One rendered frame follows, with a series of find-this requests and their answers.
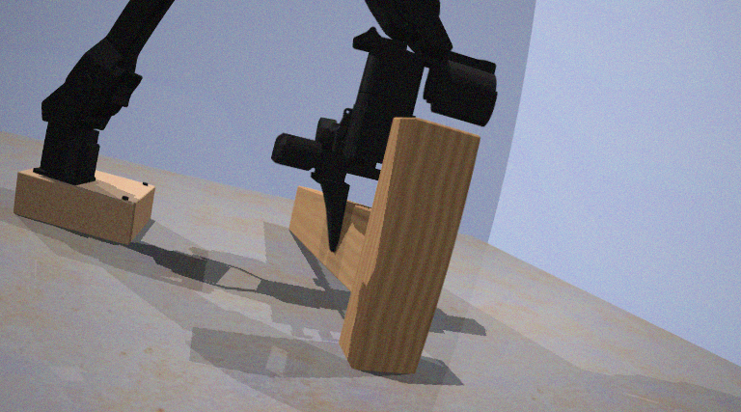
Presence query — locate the wooden post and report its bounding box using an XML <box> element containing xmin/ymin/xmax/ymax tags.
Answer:
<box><xmin>339</xmin><ymin>118</ymin><xmax>481</xmax><ymax>374</ymax></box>

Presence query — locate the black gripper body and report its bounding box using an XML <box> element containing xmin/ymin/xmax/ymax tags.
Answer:
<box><xmin>271</xmin><ymin>93</ymin><xmax>416</xmax><ymax>183</ymax></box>

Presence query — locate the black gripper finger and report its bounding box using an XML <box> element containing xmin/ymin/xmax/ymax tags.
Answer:
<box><xmin>311</xmin><ymin>172</ymin><xmax>350</xmax><ymax>253</ymax></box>

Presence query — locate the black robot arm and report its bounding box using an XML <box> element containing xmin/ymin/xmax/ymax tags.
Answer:
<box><xmin>33</xmin><ymin>0</ymin><xmax>497</xmax><ymax>185</ymax></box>

